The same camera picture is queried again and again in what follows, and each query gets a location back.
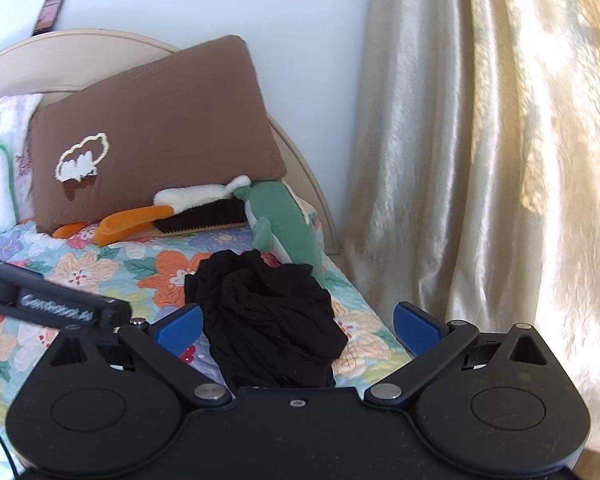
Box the green plush toy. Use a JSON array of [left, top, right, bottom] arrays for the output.
[[232, 180, 328, 288]]

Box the dark rectangular device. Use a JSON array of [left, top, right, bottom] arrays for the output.
[[32, 0, 67, 37]]

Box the black garment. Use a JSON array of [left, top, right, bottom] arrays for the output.
[[184, 249, 350, 389]]

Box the cream curtain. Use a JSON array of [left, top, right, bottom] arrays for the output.
[[340, 0, 600, 461]]

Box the floral quilt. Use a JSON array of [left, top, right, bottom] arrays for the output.
[[0, 195, 416, 480]]

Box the cream headboard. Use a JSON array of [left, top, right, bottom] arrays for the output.
[[0, 29, 341, 257]]

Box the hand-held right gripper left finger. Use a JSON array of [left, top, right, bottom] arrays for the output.
[[47, 304, 233, 408]]

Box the toucan plush toy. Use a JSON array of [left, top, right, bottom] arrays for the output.
[[52, 175, 253, 248]]

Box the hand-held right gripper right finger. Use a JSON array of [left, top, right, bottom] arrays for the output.
[[364, 301, 548, 408]]

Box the brown cardboard box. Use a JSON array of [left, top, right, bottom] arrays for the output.
[[27, 35, 288, 235]]

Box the white floral pillow sham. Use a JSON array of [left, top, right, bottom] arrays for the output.
[[0, 92, 43, 223]]

